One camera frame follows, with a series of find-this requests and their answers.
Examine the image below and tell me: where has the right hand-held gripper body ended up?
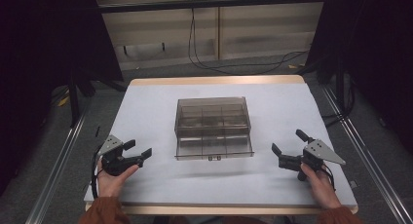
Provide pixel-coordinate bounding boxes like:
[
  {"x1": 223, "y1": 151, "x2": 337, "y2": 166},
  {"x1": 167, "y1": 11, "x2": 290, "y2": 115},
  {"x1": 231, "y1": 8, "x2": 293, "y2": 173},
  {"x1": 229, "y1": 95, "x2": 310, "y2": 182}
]
[{"x1": 278, "y1": 138, "x2": 347, "y2": 182}]

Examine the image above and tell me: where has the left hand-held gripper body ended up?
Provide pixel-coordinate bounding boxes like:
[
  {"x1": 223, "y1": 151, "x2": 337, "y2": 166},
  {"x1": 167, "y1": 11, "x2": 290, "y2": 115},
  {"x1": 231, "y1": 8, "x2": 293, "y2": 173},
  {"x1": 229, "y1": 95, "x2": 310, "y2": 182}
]
[{"x1": 96, "y1": 134, "x2": 145, "y2": 177}]

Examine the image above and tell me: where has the clear plastic compartment box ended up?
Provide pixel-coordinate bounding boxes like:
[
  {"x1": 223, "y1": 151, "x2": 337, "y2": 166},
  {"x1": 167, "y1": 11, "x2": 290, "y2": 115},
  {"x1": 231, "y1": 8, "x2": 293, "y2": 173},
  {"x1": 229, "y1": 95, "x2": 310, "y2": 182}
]
[{"x1": 173, "y1": 95, "x2": 255, "y2": 162}]

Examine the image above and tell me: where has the person's left hand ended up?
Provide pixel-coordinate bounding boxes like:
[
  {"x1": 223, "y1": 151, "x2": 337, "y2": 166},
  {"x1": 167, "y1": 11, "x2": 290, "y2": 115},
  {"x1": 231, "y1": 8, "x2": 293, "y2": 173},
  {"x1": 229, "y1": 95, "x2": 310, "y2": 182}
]
[{"x1": 95, "y1": 159, "x2": 140, "y2": 199}]

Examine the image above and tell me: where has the person's right hand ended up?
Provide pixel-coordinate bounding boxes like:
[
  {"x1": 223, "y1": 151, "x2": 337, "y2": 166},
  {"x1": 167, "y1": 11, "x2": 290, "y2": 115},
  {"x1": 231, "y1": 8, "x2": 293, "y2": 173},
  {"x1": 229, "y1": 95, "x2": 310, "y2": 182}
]
[{"x1": 299, "y1": 163, "x2": 343, "y2": 211}]

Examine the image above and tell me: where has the white table mat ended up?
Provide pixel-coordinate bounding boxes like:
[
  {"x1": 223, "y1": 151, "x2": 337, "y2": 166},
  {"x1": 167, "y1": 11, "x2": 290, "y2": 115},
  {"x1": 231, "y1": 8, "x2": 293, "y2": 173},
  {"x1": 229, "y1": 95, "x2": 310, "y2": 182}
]
[{"x1": 83, "y1": 82, "x2": 358, "y2": 208}]

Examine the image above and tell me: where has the black metal stand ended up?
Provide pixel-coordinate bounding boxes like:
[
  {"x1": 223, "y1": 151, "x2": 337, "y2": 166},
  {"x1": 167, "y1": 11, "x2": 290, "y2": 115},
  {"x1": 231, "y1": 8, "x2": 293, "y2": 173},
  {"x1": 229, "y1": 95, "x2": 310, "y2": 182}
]
[{"x1": 67, "y1": 67, "x2": 82, "y2": 129}]

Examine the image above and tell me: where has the black curtain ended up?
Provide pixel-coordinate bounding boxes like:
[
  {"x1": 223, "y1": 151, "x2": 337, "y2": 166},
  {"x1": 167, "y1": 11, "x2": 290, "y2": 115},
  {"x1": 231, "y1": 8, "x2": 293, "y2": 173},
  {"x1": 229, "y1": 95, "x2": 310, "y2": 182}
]
[
  {"x1": 0, "y1": 0, "x2": 125, "y2": 196},
  {"x1": 305, "y1": 0, "x2": 413, "y2": 154}
]

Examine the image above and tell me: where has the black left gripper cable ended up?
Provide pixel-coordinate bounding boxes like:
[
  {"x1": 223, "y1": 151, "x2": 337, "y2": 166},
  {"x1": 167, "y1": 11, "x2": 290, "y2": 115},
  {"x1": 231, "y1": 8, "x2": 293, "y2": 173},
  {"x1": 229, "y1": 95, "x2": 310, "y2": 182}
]
[{"x1": 90, "y1": 144, "x2": 105, "y2": 200}]

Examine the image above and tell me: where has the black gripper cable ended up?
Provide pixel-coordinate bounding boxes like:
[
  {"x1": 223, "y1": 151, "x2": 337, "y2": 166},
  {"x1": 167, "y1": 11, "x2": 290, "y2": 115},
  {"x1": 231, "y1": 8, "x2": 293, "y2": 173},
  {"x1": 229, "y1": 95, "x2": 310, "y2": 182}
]
[
  {"x1": 90, "y1": 144, "x2": 105, "y2": 200},
  {"x1": 321, "y1": 164, "x2": 337, "y2": 191}
]

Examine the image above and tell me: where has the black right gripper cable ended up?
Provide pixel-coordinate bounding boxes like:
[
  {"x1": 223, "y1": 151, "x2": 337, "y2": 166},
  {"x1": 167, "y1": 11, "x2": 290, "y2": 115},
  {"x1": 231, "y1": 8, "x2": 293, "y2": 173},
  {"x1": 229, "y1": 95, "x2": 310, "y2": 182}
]
[{"x1": 321, "y1": 164, "x2": 337, "y2": 191}]

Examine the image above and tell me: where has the metal floor rail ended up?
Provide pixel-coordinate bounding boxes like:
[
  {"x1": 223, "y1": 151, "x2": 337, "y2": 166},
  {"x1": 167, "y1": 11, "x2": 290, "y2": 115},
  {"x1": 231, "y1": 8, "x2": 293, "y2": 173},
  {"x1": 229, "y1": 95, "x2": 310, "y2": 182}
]
[
  {"x1": 320, "y1": 83, "x2": 413, "y2": 224},
  {"x1": 24, "y1": 110, "x2": 91, "y2": 224}
]

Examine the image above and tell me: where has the black wall cable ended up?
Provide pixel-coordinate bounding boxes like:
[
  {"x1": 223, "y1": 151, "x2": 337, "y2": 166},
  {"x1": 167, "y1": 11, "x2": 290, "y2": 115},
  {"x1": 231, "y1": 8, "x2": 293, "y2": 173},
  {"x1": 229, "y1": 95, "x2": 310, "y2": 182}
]
[{"x1": 187, "y1": 7, "x2": 310, "y2": 76}]

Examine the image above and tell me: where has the black horizontal frame bar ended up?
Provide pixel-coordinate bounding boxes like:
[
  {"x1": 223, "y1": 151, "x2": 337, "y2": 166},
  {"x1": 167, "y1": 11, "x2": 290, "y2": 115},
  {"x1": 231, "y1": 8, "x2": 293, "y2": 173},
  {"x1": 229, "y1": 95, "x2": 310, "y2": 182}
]
[{"x1": 96, "y1": 0, "x2": 329, "y2": 15}]

